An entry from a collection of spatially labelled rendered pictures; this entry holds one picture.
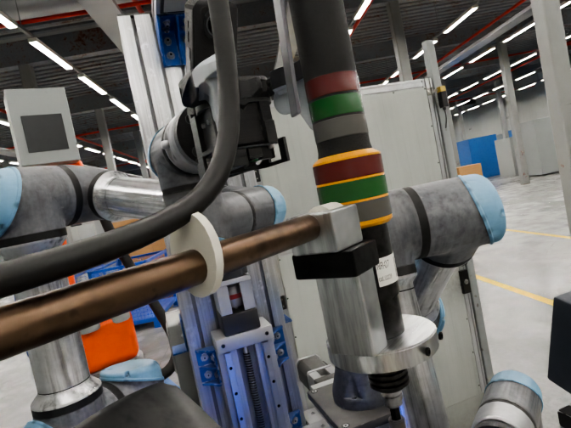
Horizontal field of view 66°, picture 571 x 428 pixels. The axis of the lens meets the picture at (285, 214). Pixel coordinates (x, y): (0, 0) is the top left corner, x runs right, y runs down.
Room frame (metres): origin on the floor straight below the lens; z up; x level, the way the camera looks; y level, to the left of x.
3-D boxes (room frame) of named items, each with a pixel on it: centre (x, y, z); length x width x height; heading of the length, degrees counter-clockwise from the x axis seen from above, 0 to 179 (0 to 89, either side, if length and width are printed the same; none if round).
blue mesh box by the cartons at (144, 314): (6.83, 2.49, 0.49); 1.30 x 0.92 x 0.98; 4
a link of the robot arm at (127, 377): (0.89, 0.38, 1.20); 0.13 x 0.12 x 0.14; 149
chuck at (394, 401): (0.28, -0.04, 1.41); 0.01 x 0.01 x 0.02
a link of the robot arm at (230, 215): (0.60, 0.11, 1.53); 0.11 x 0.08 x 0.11; 149
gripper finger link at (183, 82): (0.38, 0.04, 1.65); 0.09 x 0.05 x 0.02; 6
